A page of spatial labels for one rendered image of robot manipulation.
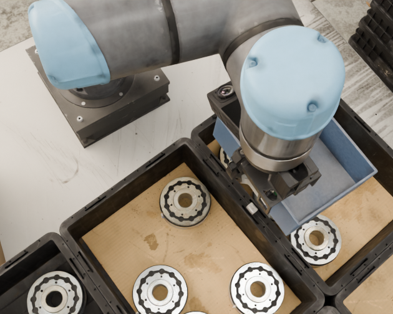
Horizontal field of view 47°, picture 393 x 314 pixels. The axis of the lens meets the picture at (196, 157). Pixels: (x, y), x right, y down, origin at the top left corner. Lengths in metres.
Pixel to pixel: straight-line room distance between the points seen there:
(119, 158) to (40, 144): 0.20
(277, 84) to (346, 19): 2.03
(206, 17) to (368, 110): 0.93
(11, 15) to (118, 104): 1.33
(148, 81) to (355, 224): 0.56
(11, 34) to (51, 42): 1.90
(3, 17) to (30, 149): 1.24
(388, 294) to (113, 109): 0.70
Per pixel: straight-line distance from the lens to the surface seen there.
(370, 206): 1.03
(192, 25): 0.38
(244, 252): 0.94
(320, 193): 0.74
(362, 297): 0.99
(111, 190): 0.86
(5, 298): 0.97
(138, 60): 0.38
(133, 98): 1.08
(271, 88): 0.33
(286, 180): 0.47
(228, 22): 0.39
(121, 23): 0.37
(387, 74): 1.89
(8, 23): 2.31
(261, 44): 0.35
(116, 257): 0.93
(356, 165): 0.74
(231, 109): 0.55
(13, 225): 1.13
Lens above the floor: 1.75
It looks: 69 degrees down
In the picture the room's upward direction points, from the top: 7 degrees clockwise
